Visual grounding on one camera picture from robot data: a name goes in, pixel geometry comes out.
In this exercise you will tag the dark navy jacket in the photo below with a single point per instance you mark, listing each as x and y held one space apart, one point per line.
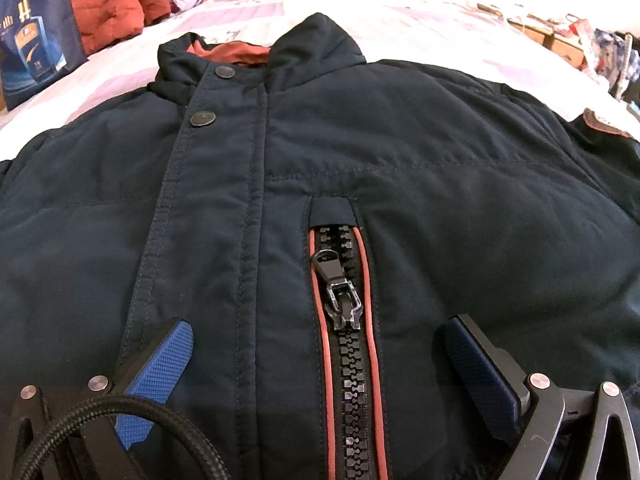
400 160

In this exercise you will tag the white and purple bed sheet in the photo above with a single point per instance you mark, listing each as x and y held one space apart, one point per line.
425 25

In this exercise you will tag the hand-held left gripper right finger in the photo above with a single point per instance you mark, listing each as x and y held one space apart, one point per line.
480 375

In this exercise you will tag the red quilted cushion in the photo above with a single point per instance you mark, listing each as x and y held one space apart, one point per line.
110 5

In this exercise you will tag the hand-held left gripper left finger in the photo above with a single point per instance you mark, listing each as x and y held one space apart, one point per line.
155 380

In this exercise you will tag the wooden nightstand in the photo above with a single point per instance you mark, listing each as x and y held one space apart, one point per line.
560 42

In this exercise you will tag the blue shopping bag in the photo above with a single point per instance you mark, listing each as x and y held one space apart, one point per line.
40 35

